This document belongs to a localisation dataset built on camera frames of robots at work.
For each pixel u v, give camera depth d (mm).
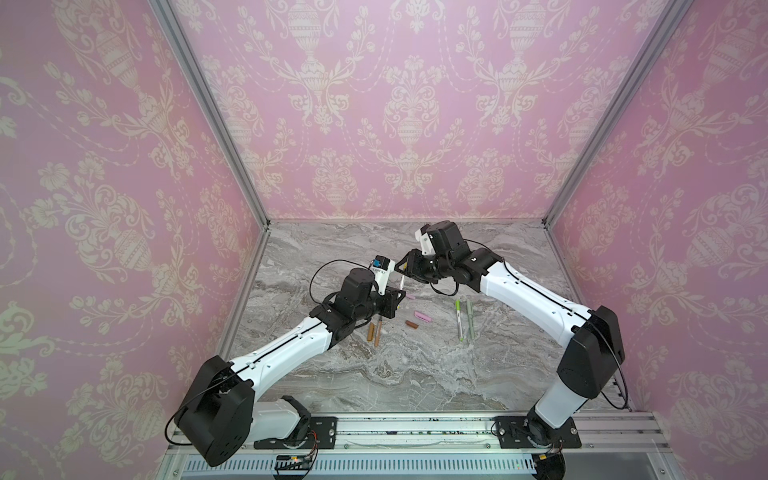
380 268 713
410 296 994
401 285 795
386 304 711
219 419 407
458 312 952
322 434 745
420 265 715
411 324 925
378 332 913
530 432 663
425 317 945
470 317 944
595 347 436
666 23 700
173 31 716
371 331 917
